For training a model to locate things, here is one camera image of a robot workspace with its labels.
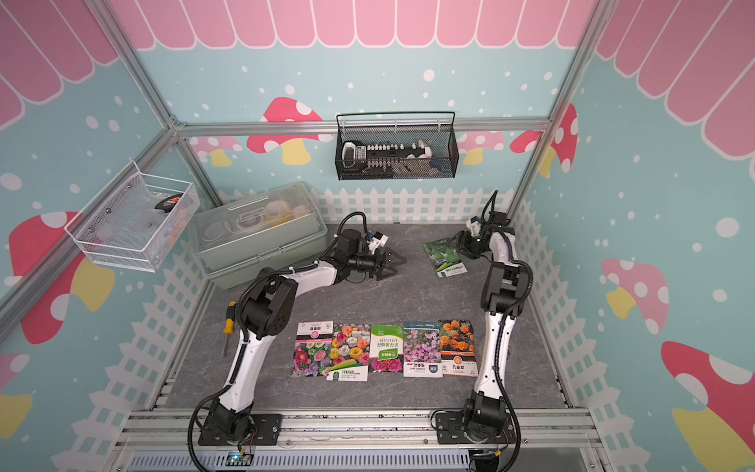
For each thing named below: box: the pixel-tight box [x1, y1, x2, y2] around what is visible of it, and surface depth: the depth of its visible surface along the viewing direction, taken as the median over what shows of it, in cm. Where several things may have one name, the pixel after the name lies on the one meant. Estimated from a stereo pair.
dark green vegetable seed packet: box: [422, 237, 468, 279], surface depth 111 cm
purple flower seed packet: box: [403, 320, 444, 379], surface depth 89 cm
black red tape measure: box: [154, 192, 184, 214], surface depth 80 cm
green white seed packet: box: [369, 324, 405, 373], surface depth 89 cm
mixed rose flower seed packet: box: [326, 323, 371, 382], surface depth 89 cm
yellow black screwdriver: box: [221, 300, 237, 358], surface depth 94 cm
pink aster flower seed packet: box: [290, 320, 335, 377], surface depth 89 cm
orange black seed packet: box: [438, 319, 479, 377], surface depth 90 cm
